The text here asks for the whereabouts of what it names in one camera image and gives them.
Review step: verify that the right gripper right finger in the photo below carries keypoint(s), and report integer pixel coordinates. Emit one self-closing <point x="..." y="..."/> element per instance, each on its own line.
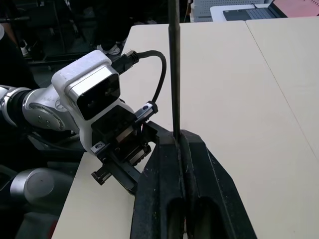
<point x="214" y="194"/>

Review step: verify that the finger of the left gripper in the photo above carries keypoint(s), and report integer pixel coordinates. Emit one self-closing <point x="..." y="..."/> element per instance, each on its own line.
<point x="123" y="175"/>
<point x="156" y="129"/>

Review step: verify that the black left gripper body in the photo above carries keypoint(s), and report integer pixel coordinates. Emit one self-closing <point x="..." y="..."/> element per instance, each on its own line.
<point x="124" y="135"/>

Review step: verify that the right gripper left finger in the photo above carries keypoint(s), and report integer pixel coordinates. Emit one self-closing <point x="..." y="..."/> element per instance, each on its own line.
<point x="159" y="194"/>

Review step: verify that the thin screwdriver bit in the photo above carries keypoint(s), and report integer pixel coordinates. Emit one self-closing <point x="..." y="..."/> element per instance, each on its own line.
<point x="174" y="74"/>

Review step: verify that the white sneaker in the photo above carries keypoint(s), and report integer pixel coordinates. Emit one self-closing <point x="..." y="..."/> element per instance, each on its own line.
<point x="111" y="49"/>
<point x="25" y="48"/>

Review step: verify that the silver robot body joint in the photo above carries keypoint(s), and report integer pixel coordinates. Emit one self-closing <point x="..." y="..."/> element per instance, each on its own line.
<point x="35" y="184"/>

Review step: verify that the white perforated cabinet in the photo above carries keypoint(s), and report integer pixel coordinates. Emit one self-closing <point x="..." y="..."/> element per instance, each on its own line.
<point x="202" y="10"/>

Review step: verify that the open laptop pink screen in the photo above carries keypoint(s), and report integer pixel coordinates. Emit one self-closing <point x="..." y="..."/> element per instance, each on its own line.
<point x="249" y="13"/>

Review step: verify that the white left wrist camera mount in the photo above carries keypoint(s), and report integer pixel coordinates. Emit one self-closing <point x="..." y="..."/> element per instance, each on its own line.
<point x="82" y="67"/>

